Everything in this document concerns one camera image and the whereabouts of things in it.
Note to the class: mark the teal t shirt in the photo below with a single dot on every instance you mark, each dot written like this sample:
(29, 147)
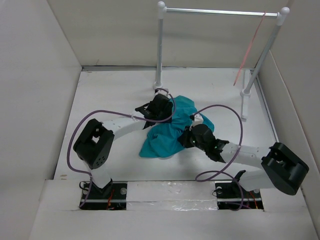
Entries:
(162, 139)

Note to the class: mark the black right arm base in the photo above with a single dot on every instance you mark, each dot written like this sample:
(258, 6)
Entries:
(230, 197)

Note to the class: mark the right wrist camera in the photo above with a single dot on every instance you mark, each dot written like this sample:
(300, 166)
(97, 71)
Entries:
(196, 119)

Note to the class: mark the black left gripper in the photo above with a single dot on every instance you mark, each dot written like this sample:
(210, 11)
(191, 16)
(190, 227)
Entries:
(166, 112)

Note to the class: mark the white clothes rack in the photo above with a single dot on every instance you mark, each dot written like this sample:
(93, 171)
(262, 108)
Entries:
(191, 34)

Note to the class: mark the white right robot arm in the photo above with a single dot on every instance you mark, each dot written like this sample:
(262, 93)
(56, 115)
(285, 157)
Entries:
(276, 166)

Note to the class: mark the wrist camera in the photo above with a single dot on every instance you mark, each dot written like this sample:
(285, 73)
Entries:
(162, 91)
(196, 119)

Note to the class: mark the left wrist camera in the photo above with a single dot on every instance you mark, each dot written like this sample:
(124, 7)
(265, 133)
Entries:
(162, 91)

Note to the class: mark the pink wire hanger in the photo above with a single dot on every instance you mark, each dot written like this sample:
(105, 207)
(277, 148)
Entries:
(248, 49)

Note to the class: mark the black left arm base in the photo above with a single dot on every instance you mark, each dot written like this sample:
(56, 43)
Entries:
(112, 198)

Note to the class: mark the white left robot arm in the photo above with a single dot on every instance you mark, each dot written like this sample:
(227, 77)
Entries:
(94, 143)

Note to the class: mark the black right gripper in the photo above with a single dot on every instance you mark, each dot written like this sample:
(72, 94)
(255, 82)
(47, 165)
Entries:
(183, 138)

